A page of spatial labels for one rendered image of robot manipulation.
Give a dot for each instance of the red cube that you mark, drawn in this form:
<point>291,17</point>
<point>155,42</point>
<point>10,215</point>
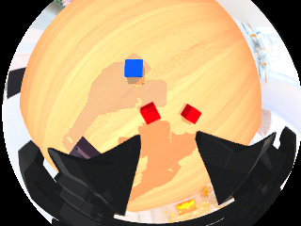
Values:
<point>191,114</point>
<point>150,113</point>

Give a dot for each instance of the blue cube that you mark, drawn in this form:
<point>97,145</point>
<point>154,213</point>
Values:
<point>133,67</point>

